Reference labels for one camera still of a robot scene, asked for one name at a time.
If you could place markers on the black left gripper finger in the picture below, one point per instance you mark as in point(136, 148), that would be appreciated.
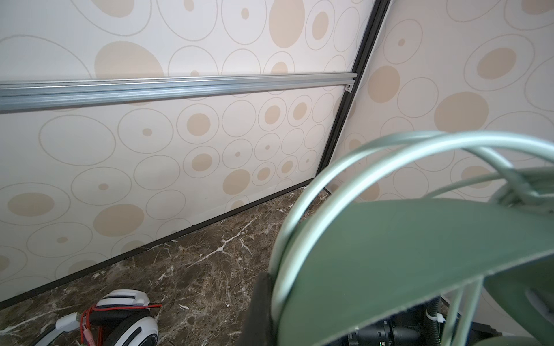
point(257, 329)

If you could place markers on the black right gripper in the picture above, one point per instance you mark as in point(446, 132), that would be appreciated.
point(420, 325)

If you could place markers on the mint green headphones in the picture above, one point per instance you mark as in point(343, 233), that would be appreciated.
point(338, 264)

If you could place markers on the white black headphones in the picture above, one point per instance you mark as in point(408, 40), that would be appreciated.
point(122, 318)

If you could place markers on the silver aluminium rail back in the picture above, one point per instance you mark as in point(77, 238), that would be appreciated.
point(48, 95)

